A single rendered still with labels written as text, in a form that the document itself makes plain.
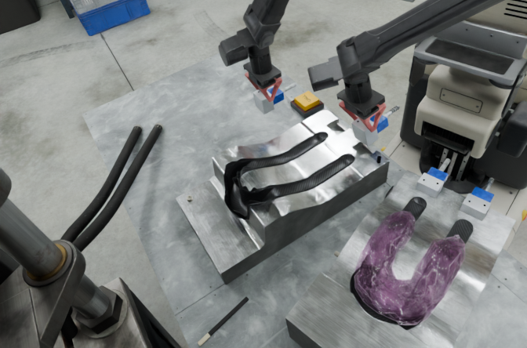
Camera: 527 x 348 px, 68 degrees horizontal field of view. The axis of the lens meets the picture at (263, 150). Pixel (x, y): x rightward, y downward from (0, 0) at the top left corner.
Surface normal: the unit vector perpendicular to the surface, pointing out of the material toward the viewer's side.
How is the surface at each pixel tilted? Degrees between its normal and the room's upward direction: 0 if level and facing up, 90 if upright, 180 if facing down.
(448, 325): 12
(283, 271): 0
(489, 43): 90
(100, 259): 0
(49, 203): 0
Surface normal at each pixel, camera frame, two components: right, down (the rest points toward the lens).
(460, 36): -0.65, 0.61
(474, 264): 0.18, -0.87
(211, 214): -0.12, -0.68
